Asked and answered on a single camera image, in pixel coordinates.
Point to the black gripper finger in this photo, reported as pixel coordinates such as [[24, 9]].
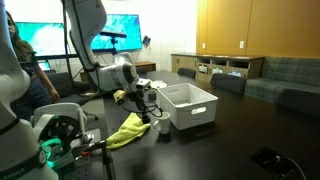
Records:
[[139, 108], [146, 109]]

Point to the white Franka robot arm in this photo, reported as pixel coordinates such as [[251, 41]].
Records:
[[86, 20]]

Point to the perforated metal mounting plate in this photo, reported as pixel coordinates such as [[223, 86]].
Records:
[[83, 170]]

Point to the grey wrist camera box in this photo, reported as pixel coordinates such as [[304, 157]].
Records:
[[143, 83]]

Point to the person with long hair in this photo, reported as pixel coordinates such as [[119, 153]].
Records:
[[33, 96]]

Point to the black rolling office chair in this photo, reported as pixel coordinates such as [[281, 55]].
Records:
[[66, 83]]

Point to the low wooden bench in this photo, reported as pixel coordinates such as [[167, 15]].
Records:
[[146, 65]]

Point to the black camera on stand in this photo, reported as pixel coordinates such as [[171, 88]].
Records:
[[113, 34]]

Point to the wall display screen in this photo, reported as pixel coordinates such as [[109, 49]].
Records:
[[43, 38], [130, 30]]

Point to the table power outlet box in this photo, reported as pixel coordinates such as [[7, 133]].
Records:
[[266, 160]]

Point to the dark wall control panel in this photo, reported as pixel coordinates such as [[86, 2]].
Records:
[[146, 40]]

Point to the small blue-lit monitor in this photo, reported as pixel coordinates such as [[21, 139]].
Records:
[[44, 65]]

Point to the small dark cylinder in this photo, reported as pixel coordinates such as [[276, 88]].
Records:
[[152, 95]]

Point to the tan wrist mount block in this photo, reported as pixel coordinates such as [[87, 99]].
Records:
[[119, 96]]

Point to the black clamp stand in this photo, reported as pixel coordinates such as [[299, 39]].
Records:
[[107, 163]]

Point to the box in cabinet shelf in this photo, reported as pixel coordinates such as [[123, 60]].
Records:
[[203, 69], [217, 70], [234, 73]]

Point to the white plastic storage box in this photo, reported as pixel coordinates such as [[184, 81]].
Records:
[[186, 113]]

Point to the wooden sideboard cabinet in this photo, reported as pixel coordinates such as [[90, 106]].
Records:
[[186, 63]]

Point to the white VR headset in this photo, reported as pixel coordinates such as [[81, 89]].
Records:
[[66, 110]]

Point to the white ceramic mug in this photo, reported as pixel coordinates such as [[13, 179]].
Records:
[[164, 124]]

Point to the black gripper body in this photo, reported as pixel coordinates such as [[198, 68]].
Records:
[[135, 96]]

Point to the green plaid sofa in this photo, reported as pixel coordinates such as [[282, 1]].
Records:
[[290, 71]]

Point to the white papers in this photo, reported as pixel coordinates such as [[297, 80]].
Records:
[[159, 84]]

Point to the white wall plate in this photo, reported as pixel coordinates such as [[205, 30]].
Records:
[[203, 45], [241, 44]]

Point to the yellow-green microfibre cloth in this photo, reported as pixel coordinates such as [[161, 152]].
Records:
[[128, 133]]

